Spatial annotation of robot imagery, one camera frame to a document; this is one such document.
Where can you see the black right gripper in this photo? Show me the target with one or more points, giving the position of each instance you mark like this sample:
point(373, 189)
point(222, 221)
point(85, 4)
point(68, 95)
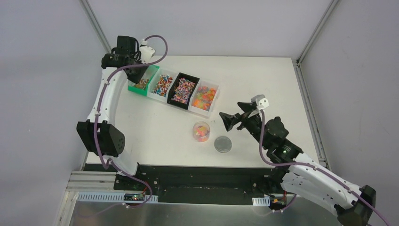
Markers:
point(229, 120)

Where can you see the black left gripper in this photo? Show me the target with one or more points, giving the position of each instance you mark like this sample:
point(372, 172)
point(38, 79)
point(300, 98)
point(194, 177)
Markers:
point(136, 74)

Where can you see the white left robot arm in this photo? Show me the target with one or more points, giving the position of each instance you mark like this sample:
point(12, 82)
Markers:
point(98, 132)

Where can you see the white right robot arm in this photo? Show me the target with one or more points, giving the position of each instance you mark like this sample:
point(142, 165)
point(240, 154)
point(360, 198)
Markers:
point(295, 172)

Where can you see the green candy bin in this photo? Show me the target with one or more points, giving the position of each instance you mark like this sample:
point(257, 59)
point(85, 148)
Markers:
point(142, 86)

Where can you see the white lollipop bin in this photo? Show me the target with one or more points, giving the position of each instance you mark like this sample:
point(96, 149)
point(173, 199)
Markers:
point(160, 84)

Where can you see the clear jar lid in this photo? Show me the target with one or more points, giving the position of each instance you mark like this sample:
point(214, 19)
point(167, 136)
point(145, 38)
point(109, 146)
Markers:
point(223, 144)

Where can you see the white star candy bin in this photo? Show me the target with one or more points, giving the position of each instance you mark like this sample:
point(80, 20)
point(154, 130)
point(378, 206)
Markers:
point(204, 98)

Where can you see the clear plastic jar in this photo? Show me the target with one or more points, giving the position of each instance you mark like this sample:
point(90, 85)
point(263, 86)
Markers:
point(201, 131)

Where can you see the black swirl lollipop bin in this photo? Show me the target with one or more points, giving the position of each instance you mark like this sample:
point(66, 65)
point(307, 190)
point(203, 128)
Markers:
point(181, 90)

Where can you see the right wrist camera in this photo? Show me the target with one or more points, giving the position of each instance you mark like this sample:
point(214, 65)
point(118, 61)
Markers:
point(260, 102)

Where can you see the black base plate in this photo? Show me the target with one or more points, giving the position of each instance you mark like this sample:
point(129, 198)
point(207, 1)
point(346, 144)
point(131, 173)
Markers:
point(202, 185)

